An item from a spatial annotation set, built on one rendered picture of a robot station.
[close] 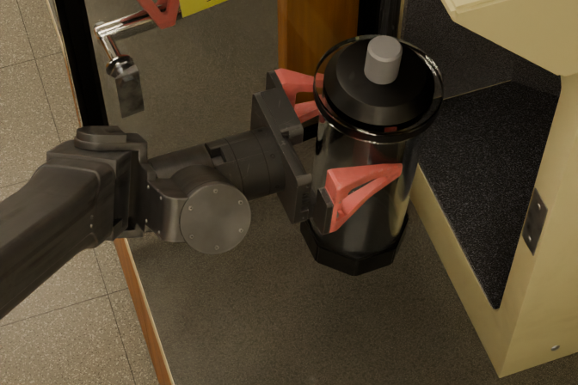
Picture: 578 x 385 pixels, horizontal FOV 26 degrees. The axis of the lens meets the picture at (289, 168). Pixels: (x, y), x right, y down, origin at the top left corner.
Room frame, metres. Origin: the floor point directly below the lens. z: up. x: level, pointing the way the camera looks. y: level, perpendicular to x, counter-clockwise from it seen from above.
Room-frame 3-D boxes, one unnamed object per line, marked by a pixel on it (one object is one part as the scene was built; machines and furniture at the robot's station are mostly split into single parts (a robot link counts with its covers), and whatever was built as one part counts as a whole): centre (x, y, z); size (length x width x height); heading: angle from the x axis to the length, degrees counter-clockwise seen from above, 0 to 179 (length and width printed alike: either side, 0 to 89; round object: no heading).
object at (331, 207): (0.61, -0.05, 1.19); 0.09 x 0.07 x 0.07; 112
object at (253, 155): (0.61, 0.03, 1.19); 0.10 x 0.07 x 0.07; 22
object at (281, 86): (0.67, -0.02, 1.19); 0.09 x 0.07 x 0.07; 112
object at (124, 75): (0.70, 0.14, 1.18); 0.02 x 0.02 x 0.06; 25
